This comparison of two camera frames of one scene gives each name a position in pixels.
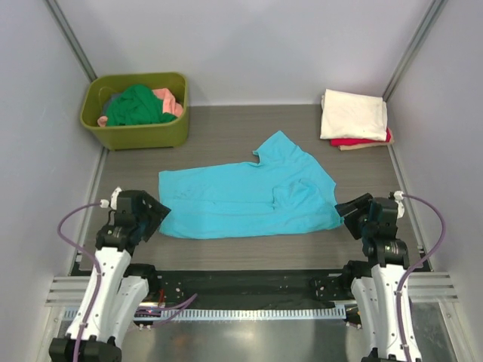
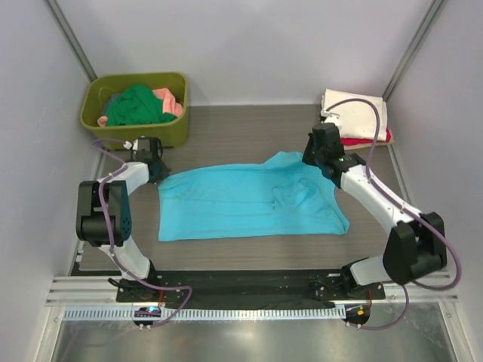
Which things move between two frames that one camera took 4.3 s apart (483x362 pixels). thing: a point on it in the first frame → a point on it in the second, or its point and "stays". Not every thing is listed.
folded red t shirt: [346, 142] stays
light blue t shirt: [284, 191] stays
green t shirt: [137, 105] stays
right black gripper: [363, 203] → [306, 158]
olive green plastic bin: [130, 137] stays
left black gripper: [157, 213] → [164, 172]
